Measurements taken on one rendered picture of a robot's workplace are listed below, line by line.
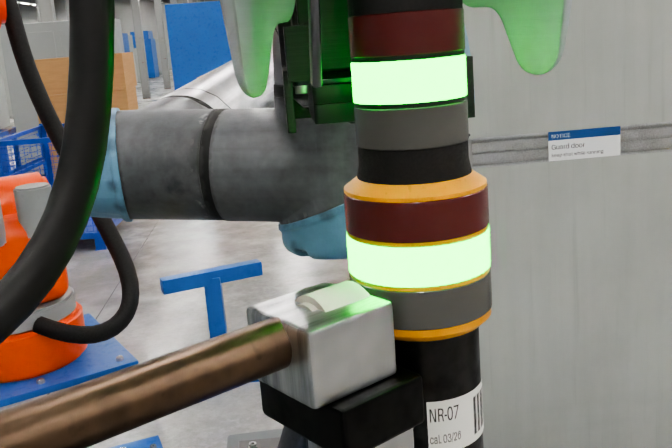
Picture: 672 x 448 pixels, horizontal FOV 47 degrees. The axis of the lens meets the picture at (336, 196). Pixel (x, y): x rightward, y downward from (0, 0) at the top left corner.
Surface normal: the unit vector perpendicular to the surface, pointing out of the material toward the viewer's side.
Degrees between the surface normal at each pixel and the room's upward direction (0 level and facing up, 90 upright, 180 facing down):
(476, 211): 90
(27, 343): 90
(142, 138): 51
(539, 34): 94
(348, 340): 90
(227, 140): 56
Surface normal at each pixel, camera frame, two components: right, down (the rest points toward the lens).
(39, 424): 0.46, -0.50
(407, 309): -0.29, 0.22
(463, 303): 0.48, 0.15
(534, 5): -0.91, 0.22
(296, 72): 0.08, 0.20
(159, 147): -0.19, -0.26
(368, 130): -0.81, 0.18
